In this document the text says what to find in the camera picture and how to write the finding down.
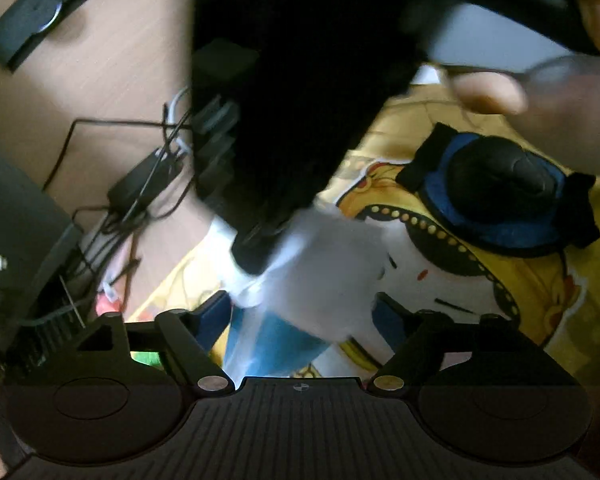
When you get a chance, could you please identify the white paper towel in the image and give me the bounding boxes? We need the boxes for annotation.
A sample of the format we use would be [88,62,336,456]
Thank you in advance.
[222,206,390,342]

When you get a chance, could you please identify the person's right hand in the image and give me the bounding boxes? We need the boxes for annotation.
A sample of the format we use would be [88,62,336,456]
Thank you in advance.
[451,0,600,176]

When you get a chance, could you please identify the black power adapter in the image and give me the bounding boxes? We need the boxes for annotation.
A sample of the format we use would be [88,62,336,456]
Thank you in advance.
[107,148,184,219]

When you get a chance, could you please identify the black keyboard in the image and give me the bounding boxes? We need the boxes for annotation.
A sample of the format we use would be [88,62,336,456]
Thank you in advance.
[0,298,93,374]

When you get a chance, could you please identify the yellow cartoon printed cloth mat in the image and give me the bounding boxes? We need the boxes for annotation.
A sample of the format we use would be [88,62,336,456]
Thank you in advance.
[133,86,600,380]

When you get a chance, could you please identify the black blue knee pad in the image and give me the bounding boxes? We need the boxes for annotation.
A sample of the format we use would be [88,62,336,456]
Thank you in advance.
[396,122,600,258]

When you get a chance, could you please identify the black computer monitor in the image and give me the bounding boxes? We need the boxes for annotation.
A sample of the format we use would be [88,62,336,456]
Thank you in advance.
[0,152,82,349]

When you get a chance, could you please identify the black power cables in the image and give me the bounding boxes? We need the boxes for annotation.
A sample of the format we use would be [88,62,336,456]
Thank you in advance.
[42,104,196,291]

